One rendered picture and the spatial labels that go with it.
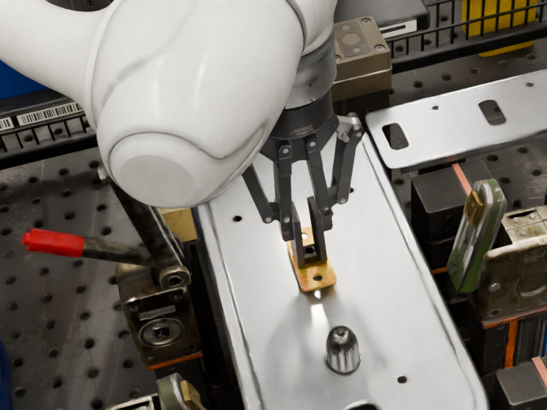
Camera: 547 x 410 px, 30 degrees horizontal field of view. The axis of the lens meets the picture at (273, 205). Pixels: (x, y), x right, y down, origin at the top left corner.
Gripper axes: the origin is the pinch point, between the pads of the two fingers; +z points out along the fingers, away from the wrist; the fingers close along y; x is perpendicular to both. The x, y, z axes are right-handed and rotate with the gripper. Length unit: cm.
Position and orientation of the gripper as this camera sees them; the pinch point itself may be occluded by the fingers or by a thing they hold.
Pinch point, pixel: (306, 232)
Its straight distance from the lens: 104.3
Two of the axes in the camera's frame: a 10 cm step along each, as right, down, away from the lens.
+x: -2.3, -7.0, 6.8
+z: 1.1, 6.7, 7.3
